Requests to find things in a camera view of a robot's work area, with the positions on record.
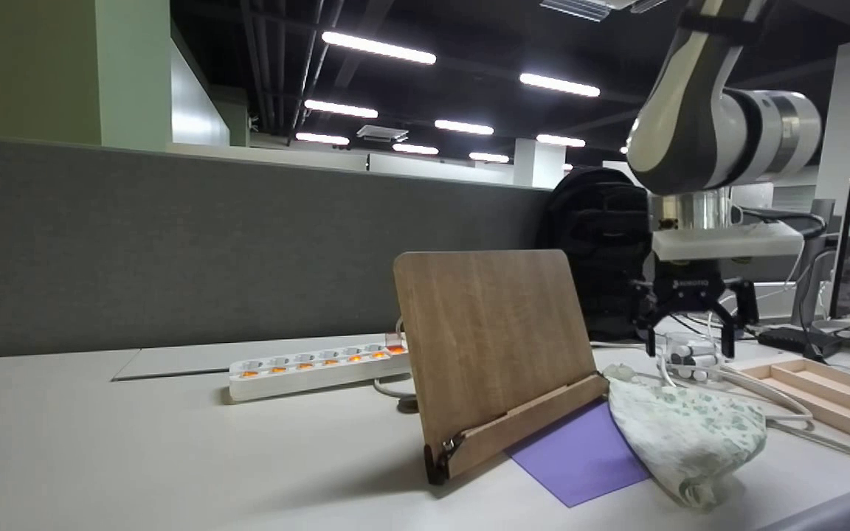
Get black cable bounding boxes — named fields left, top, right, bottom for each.
left=372, top=373, right=424, bottom=415

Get black backpack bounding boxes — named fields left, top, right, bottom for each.
left=534, top=166, right=657, bottom=344

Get white power strip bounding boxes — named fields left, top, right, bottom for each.
left=224, top=331, right=415, bottom=404

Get grey power strip cable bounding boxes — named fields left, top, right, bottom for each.
left=109, top=362, right=233, bottom=385

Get white cloth with green print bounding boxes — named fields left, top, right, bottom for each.
left=601, top=362, right=772, bottom=512

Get wooden board stand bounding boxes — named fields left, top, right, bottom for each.
left=388, top=244, right=613, bottom=490

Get ceiling light tube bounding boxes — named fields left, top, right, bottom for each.
left=301, top=96, right=384, bottom=124
left=317, top=27, right=438, bottom=71
left=388, top=140, right=443, bottom=160
left=466, top=146, right=512, bottom=168
left=515, top=67, right=605, bottom=102
left=291, top=130, right=353, bottom=149
left=430, top=114, right=499, bottom=139

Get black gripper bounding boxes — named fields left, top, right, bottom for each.
left=642, top=255, right=750, bottom=360

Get grey monitor stand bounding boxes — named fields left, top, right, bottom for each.
left=754, top=199, right=850, bottom=365

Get white rectangular box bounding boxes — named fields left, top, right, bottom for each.
left=750, top=279, right=803, bottom=322

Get white power adapter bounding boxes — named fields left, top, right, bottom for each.
left=664, top=335, right=726, bottom=385

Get wooden tray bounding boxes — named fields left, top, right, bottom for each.
left=739, top=357, right=850, bottom=458

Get white cable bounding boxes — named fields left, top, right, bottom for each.
left=654, top=350, right=822, bottom=437

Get purple paper sheet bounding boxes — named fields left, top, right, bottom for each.
left=505, top=397, right=654, bottom=512

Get grey partition divider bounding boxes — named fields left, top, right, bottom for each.
left=0, top=130, right=556, bottom=362

